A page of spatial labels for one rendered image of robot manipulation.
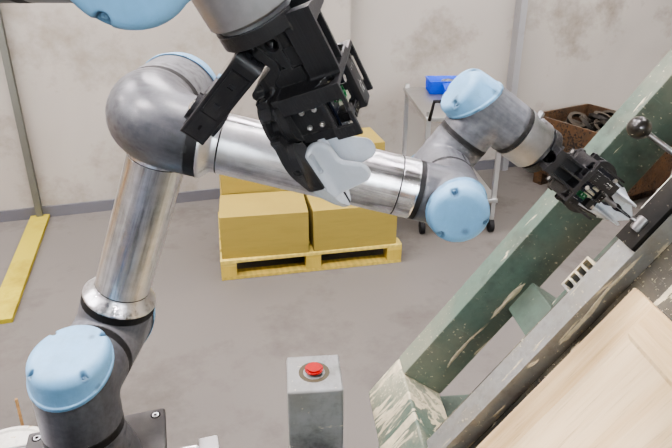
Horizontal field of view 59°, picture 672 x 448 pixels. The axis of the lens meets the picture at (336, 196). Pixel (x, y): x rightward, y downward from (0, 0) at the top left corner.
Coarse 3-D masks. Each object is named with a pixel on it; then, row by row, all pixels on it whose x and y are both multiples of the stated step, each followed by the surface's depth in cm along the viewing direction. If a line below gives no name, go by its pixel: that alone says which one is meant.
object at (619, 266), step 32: (608, 256) 103; (640, 256) 99; (576, 288) 105; (608, 288) 101; (544, 320) 107; (576, 320) 103; (512, 352) 110; (544, 352) 105; (480, 384) 113; (512, 384) 107; (480, 416) 109
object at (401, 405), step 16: (400, 368) 136; (384, 384) 138; (400, 384) 133; (416, 384) 134; (384, 400) 135; (400, 400) 130; (416, 400) 128; (432, 400) 133; (384, 416) 132; (400, 416) 127; (416, 416) 123; (432, 416) 127; (384, 432) 128; (400, 432) 124; (416, 432) 119; (432, 432) 121
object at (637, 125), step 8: (632, 120) 97; (640, 120) 96; (648, 120) 96; (632, 128) 97; (640, 128) 96; (648, 128) 96; (632, 136) 98; (640, 136) 97; (648, 136) 97; (656, 136) 97; (656, 144) 97; (664, 144) 96
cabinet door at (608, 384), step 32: (608, 320) 98; (640, 320) 93; (576, 352) 100; (608, 352) 95; (640, 352) 90; (544, 384) 102; (576, 384) 97; (608, 384) 92; (640, 384) 87; (512, 416) 104; (544, 416) 99; (576, 416) 94; (608, 416) 89; (640, 416) 85
